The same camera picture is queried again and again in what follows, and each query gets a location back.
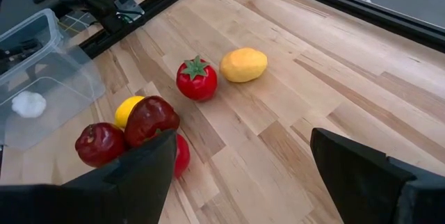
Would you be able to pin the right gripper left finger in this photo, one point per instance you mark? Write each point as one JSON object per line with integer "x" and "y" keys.
{"x": 104, "y": 196}

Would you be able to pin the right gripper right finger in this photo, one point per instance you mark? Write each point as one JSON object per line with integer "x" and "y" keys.
{"x": 382, "y": 192}

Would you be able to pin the dark red apple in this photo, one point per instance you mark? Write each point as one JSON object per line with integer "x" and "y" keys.
{"x": 99, "y": 145}

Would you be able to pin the yellow lemon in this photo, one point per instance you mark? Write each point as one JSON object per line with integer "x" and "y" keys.
{"x": 124, "y": 112}

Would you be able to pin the large red tomato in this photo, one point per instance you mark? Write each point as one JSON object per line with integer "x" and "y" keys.
{"x": 182, "y": 156}

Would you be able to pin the dark red bell pepper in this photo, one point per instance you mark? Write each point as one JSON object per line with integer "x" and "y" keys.
{"x": 151, "y": 119}

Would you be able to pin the white garlic bulb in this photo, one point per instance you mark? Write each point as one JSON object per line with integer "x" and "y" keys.
{"x": 28, "y": 104}

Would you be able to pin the red tomato with green stem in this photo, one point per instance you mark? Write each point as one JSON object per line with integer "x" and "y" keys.
{"x": 196, "y": 85}

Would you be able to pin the yellow potato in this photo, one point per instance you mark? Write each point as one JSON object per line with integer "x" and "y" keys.
{"x": 243, "y": 65}

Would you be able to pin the clear plastic bin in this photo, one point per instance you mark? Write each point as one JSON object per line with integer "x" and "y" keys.
{"x": 69, "y": 78}

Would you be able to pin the grey desk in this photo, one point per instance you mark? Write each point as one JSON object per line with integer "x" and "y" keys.
{"x": 17, "y": 5}

